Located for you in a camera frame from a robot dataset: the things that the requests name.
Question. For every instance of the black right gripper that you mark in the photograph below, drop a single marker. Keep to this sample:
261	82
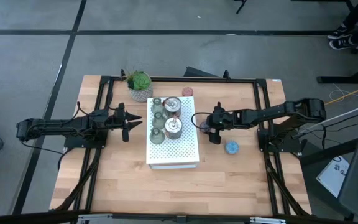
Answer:
219	119

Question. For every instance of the silver tin candle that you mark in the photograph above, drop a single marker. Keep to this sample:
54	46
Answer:
172	105
173	127

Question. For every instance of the black metal bar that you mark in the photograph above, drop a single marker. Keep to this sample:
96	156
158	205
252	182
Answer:
331	151

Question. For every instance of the black wedge-shaped mount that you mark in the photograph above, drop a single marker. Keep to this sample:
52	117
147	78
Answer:
197	73

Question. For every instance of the black desk foot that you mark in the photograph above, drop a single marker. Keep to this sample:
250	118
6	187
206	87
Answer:
337	80

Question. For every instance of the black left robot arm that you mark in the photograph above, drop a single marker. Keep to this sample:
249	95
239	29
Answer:
57	126

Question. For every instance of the small blue patterned candle holder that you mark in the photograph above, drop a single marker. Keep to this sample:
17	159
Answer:
232	147

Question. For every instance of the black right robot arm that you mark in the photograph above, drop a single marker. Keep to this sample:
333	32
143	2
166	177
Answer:
269	113

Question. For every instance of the white printed booklet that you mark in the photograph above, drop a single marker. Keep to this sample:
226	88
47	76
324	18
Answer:
334	177

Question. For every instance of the green ribbed glass candle holder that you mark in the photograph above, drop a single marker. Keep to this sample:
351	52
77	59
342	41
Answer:
158	121
157	106
157	137

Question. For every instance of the silver metal bracket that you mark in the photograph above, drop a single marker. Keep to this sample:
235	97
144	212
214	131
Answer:
267	221
95	219

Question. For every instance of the black aluminium table frame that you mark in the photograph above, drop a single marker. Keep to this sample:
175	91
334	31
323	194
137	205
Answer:
197	80

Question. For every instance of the black horizontal beam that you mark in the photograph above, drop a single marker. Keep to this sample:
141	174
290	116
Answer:
11	220

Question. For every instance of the succulent in triangle-patterned pot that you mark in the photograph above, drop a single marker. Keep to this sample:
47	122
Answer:
140	84

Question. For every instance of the small red patterned candle holder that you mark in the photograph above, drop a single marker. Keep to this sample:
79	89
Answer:
187	91

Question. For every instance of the black tripod leg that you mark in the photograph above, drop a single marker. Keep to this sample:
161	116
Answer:
241	6

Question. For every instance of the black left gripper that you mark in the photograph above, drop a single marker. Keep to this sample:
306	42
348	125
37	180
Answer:
117	119

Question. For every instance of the small purple patterned candle holder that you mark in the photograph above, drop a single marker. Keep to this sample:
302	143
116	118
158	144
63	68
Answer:
202	127

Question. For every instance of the white perforated metal shelf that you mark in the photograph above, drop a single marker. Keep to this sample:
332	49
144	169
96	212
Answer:
172	152

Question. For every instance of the person's black shoe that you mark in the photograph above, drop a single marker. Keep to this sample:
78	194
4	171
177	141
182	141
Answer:
340	43
337	32

